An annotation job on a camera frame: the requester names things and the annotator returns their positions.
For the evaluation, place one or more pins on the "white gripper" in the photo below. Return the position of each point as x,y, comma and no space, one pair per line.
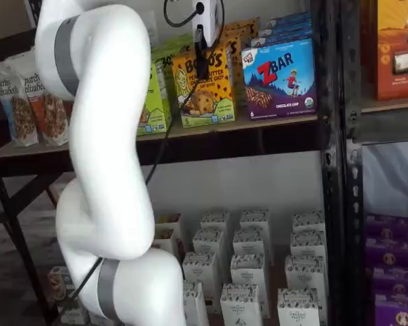
211,20

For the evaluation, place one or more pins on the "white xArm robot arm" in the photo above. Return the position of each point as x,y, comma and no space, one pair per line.
105,102

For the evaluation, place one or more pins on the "green Bobo's apple pie box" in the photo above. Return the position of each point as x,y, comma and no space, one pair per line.
180,42
154,115
166,52

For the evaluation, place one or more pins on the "orange Bobo's oat bites box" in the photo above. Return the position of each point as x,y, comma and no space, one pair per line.
236,68
204,108
245,29

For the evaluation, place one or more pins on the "wooden shelf board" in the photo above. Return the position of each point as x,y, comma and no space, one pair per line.
224,127

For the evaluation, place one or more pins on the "purple ZBar box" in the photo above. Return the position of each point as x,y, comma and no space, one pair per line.
289,23
285,31
289,15
279,85

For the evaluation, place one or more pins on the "white patterned pantry box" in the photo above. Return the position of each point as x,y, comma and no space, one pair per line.
248,271
200,271
195,305
255,222
239,307
304,273
307,246
307,222
215,222
297,309
209,244
251,244

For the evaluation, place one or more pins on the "yellow label granola box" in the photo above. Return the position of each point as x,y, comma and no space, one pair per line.
170,220
166,237

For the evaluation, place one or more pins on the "black metal shelf rack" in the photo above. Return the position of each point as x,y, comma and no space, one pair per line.
333,169

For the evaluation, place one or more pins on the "large orange brown box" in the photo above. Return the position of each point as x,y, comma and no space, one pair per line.
398,44

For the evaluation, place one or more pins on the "purple snack box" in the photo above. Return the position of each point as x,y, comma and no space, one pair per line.
398,285
387,229
398,314
389,254

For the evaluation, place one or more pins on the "orange label granola bag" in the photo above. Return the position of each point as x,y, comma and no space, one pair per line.
51,119

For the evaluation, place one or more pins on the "blue label granola bag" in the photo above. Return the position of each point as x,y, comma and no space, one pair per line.
17,115

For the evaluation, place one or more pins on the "neighbouring rack wooden board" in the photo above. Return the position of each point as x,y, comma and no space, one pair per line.
394,106

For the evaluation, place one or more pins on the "neighbouring black metal rack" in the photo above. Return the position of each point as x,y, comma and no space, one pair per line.
355,203

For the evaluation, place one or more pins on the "Purely Elizabeth small boxes group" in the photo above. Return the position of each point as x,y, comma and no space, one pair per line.
277,268

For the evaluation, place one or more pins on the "translucent plastic sheet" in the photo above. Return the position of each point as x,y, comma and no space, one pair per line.
394,176

